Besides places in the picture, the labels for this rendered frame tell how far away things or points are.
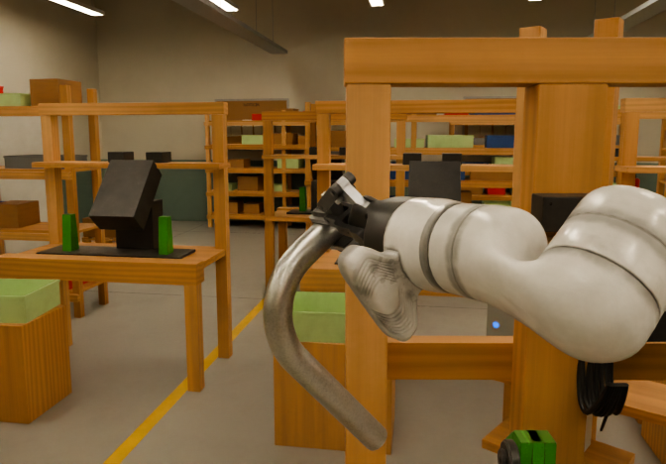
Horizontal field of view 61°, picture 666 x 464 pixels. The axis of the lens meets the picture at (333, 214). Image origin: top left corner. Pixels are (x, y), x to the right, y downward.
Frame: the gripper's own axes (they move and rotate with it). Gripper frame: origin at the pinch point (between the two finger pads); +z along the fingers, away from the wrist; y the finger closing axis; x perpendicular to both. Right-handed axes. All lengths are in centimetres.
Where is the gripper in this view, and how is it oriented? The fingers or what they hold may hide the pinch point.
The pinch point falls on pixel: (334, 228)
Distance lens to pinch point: 59.8
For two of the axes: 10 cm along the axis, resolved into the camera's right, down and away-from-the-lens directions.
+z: -5.1, -0.6, 8.6
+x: -6.8, 6.4, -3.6
